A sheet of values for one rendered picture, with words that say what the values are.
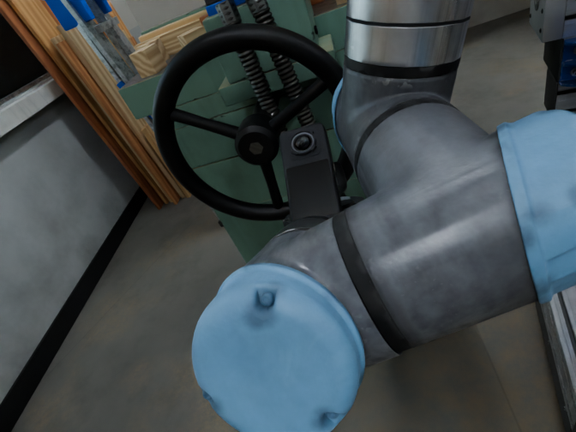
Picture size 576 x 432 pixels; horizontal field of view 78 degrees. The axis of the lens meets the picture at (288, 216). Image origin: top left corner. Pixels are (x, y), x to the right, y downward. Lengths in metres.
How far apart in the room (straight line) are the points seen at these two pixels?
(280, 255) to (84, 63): 1.98
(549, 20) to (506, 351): 0.78
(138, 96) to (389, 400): 0.94
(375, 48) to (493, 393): 0.97
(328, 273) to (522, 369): 1.01
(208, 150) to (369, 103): 0.53
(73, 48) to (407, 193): 2.02
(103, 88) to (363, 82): 1.93
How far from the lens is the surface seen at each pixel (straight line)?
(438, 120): 0.21
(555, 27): 0.92
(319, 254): 0.16
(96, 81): 2.12
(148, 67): 0.72
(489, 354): 1.15
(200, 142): 0.73
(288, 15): 0.53
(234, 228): 0.85
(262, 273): 0.15
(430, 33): 0.23
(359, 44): 0.24
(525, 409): 1.10
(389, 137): 0.21
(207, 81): 0.68
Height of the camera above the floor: 1.01
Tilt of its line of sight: 36 degrees down
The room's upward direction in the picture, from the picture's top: 24 degrees counter-clockwise
